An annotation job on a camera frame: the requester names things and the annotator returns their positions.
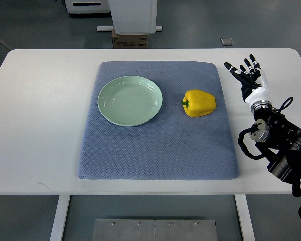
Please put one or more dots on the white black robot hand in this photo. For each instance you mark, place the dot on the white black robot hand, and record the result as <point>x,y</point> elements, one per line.
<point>252,78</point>

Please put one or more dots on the yellow bell pepper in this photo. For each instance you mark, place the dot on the yellow bell pepper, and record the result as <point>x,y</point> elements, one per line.
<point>197,103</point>

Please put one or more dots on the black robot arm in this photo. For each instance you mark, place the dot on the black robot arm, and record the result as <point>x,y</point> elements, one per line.
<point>278,140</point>

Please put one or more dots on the grey floor outlet plate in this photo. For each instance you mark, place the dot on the grey floor outlet plate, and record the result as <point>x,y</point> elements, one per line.
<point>227,41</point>

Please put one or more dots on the light green plate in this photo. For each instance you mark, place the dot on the light green plate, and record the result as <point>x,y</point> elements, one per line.
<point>130,101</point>

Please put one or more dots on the blue quilted mat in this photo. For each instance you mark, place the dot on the blue quilted mat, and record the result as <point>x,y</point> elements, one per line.
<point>171,146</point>

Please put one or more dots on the right white table leg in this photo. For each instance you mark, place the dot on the right white table leg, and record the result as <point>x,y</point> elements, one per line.
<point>244,218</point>

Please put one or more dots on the white table leg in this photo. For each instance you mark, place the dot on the white table leg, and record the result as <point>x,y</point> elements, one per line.
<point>60,218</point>
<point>244,218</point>

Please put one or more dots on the brown cardboard box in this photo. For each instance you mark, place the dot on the brown cardboard box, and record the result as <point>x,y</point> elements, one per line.
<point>129,41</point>

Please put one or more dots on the white machine column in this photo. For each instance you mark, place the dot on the white machine column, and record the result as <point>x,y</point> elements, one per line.
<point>133,18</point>

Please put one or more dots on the white cabinet with slot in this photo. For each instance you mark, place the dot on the white cabinet with slot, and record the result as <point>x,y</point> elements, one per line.
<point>87,7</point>

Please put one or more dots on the left white table leg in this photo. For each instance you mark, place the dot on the left white table leg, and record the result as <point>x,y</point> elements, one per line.
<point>60,218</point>

